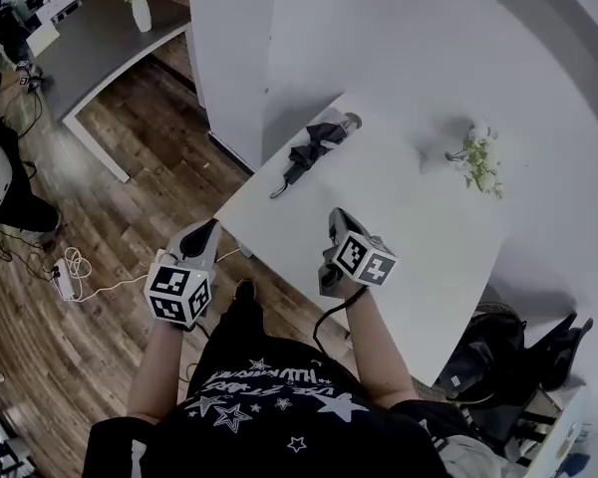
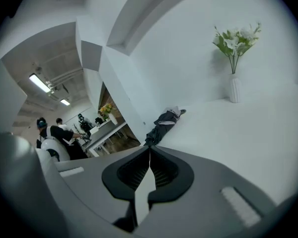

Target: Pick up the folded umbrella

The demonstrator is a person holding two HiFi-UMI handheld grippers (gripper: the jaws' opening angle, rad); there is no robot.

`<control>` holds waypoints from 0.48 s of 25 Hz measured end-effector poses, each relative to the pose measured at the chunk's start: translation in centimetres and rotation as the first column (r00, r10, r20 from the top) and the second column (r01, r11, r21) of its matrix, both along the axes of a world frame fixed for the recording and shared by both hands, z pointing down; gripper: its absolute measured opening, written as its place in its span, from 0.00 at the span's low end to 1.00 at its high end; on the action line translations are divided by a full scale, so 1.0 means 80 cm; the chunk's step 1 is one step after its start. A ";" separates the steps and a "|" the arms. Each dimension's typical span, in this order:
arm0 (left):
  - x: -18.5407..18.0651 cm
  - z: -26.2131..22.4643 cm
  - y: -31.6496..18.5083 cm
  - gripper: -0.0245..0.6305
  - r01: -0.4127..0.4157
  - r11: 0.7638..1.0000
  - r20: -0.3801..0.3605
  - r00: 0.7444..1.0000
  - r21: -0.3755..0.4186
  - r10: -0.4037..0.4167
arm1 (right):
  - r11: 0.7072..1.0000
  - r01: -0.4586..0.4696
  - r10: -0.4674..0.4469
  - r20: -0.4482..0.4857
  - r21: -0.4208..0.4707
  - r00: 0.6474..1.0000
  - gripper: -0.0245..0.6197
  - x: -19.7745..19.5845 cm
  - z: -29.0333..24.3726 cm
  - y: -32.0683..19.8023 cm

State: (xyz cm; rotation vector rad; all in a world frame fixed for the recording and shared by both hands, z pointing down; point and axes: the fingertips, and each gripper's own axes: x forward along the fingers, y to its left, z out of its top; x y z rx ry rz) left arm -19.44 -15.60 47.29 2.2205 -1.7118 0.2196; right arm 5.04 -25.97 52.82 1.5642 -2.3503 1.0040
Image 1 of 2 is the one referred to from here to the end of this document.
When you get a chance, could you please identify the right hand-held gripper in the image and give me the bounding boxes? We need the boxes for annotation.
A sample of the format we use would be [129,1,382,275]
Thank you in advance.
[319,207,398,299]

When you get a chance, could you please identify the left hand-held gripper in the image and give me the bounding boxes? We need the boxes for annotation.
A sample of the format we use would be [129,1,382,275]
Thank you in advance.
[144,217,221,332]

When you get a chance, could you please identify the black umbrella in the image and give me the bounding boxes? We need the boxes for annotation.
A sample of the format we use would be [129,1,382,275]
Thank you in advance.
[269,112,364,200]

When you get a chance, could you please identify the person's right forearm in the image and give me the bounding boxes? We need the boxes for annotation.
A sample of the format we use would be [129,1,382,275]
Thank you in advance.
[345,286,421,410]

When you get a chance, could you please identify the person's left forearm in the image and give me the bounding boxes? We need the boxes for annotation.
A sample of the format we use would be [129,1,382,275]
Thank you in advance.
[127,316,191,423]

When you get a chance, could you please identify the person's black shoe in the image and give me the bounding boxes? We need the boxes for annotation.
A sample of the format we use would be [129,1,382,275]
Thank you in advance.
[233,278,256,307]

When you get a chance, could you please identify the white power strip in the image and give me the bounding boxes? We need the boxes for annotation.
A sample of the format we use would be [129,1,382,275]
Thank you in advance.
[52,259,77,302]

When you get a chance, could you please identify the white and green flower bouquet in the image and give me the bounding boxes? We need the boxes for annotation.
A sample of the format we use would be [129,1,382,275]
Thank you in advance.
[445,122,505,200]

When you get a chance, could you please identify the black star print shirt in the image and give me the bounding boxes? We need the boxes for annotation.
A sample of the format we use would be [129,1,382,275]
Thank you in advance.
[82,300,484,478]

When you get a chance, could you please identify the black office chair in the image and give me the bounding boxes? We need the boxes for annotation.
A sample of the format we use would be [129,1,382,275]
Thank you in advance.
[437,302,595,455]

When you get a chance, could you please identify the white partition panel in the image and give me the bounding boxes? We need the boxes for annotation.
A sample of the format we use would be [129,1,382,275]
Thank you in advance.
[185,0,280,174]

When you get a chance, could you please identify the grey desk with white legs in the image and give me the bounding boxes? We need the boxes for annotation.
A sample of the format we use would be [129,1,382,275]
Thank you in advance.
[26,0,194,184]

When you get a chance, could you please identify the spare hand-held gripper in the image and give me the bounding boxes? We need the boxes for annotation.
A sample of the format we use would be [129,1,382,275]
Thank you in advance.
[15,59,47,93]

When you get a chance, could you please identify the white vase with orange flowers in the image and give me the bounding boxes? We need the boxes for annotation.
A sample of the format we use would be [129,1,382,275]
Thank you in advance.
[108,0,163,34]

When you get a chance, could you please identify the white box on desk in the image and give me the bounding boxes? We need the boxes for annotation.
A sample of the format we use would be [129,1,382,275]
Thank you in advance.
[26,21,62,58]

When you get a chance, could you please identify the white power cable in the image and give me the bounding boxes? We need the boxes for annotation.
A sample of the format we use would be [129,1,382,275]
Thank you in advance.
[62,245,242,304]

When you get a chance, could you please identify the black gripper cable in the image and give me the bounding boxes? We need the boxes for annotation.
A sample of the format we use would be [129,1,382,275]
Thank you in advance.
[312,284,371,359]

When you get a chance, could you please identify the black floor cables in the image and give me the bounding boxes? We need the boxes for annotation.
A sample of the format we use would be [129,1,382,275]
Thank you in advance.
[0,226,61,283]

